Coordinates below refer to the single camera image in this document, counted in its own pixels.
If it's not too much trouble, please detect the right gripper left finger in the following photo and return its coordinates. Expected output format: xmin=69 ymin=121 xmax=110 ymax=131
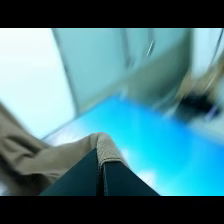
xmin=39 ymin=148 xmax=100 ymax=197

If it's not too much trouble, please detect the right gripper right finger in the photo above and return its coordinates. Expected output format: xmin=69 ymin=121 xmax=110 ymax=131
xmin=102 ymin=160 xmax=161 ymax=197

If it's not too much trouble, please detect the beige T-shirt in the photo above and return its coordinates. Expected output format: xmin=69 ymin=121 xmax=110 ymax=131
xmin=0 ymin=100 xmax=130 ymax=197

